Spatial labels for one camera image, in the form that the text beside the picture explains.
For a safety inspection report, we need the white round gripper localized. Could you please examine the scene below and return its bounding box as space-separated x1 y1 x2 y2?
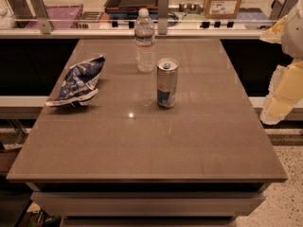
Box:
259 0 303 125

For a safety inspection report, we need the clear plastic water bottle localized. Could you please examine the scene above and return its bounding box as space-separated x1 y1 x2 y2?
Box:
134 9 155 73

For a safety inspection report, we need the brown cardboard box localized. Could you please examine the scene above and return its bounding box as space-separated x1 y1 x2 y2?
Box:
203 0 242 19

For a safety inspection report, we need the silver blue energy drink can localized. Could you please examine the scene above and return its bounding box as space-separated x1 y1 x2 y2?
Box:
157 58 178 109

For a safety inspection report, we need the blue white chip bag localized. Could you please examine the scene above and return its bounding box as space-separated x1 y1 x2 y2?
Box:
45 55 105 107

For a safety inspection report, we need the purple plastic crate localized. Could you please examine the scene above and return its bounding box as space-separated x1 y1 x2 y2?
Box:
26 4 83 29

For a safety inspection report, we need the right metal railing bracket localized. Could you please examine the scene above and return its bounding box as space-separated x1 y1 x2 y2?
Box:
270 0 298 20

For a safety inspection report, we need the metal railing bracket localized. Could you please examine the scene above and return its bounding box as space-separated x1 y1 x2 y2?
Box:
270 0 298 20
30 0 53 34
158 0 169 35

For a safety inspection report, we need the middle metal railing bracket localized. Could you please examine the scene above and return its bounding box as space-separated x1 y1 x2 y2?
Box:
158 0 169 35

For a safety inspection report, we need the left metal railing bracket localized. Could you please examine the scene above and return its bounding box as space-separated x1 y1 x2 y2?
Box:
30 0 53 34

